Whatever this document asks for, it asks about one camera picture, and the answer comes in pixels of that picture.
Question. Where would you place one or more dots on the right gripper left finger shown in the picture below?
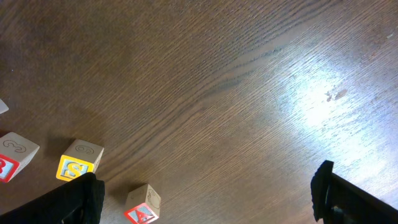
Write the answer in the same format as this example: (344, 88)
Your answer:
(78, 201)

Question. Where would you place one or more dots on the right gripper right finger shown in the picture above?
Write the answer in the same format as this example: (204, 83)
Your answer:
(335, 200)

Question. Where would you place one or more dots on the yellow S block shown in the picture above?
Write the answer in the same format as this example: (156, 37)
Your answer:
(81, 157)

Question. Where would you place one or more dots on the red A block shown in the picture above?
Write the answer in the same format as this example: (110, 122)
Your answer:
(142, 205)

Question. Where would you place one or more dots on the red 3 block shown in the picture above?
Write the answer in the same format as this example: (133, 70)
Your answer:
(16, 153)

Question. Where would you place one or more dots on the red M block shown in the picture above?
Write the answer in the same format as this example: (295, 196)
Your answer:
(3, 107)

